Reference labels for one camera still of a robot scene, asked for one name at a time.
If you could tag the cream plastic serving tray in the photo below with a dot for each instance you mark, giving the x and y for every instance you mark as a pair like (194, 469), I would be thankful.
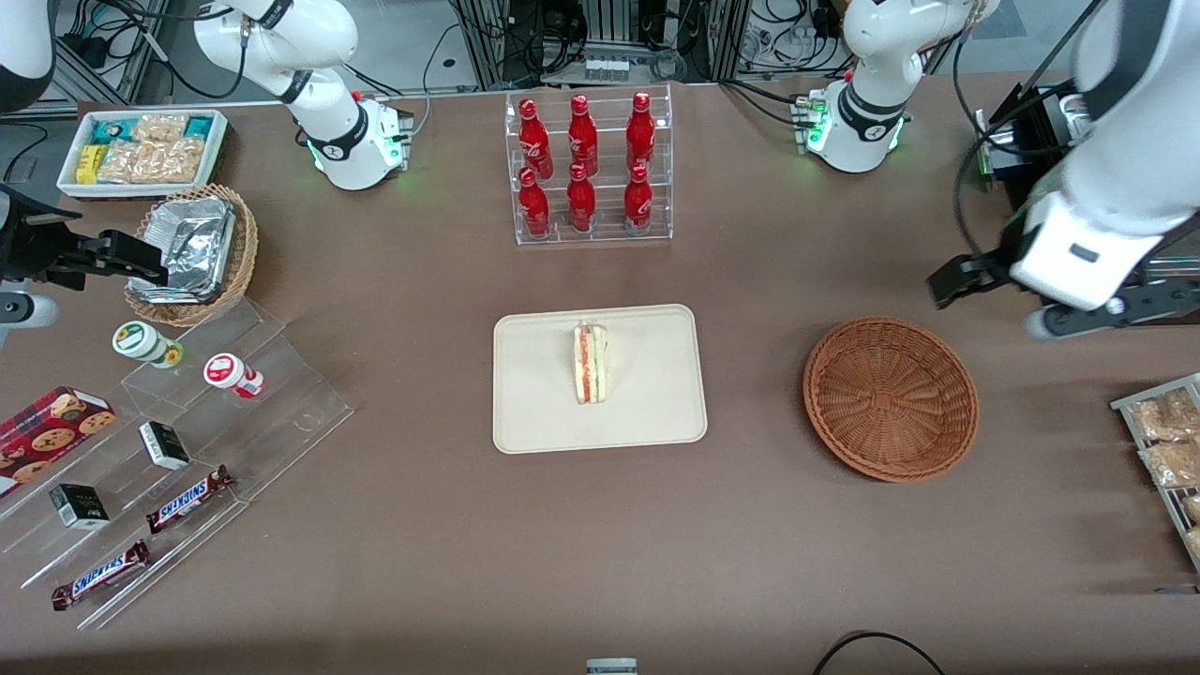
(534, 394)

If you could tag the brown round wicker basket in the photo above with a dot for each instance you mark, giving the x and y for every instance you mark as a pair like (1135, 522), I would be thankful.
(891, 398)

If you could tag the red cookie box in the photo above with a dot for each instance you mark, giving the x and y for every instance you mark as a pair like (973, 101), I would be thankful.
(47, 431)

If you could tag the small black box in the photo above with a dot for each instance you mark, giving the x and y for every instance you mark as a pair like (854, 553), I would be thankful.
(80, 506)
(164, 445)

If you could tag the small grey device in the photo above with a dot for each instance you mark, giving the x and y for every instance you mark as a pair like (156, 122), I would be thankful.
(611, 667)

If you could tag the yellow snack packet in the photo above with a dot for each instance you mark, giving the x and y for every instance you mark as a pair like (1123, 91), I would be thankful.
(90, 164)

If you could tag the small clear cracker bag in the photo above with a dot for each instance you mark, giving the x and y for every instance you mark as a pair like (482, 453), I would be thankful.
(159, 128)

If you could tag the white rectangular snack bin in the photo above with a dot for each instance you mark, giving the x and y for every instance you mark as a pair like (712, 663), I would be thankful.
(67, 183)

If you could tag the triangular sandwich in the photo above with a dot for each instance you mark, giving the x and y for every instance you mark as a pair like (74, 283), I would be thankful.
(591, 366)

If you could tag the red lid yogurt cup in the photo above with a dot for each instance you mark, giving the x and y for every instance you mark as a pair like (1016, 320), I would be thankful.
(228, 372)

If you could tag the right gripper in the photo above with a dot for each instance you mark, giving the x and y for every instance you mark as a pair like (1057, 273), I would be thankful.
(28, 246)

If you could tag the silver foil container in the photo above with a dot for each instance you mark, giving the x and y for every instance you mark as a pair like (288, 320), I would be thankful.
(192, 244)

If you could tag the clear bag of fried snacks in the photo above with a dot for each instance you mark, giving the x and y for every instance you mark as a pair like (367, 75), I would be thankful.
(1172, 464)
(1167, 417)

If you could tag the brown snickers bar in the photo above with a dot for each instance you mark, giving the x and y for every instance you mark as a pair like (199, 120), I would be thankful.
(187, 499)
(101, 575)

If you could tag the green lid yogurt cup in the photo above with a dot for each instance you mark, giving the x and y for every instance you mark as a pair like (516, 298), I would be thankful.
(141, 341)

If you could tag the aluminium frame rack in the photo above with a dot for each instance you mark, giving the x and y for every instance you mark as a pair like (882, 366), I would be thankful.
(487, 42)

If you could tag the teal snack packet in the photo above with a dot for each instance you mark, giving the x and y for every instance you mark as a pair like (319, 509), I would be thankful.
(199, 127)
(112, 131)

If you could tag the large clear cracker bag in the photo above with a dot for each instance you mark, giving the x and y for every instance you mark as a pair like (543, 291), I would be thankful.
(155, 161)

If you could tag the red cola bottle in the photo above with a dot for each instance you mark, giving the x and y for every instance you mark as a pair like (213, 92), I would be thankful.
(638, 202)
(534, 206)
(640, 131)
(581, 202)
(582, 131)
(534, 136)

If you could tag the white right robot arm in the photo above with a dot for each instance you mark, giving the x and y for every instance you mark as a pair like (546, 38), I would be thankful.
(328, 37)

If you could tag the clear acrylic stepped display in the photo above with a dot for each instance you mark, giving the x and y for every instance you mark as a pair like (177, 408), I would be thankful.
(281, 422)

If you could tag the black machine with yellow panel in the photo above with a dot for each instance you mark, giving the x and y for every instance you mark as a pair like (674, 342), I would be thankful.
(1027, 159)

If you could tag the clear acrylic bottle rack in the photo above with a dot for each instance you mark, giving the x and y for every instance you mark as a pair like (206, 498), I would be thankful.
(609, 239)

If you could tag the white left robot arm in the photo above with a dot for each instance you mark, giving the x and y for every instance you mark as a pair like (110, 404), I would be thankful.
(1125, 159)

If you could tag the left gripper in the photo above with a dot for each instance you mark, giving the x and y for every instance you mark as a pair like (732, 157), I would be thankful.
(996, 265)

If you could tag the light tan wicker basket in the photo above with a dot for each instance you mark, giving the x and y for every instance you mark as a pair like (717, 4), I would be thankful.
(242, 253)

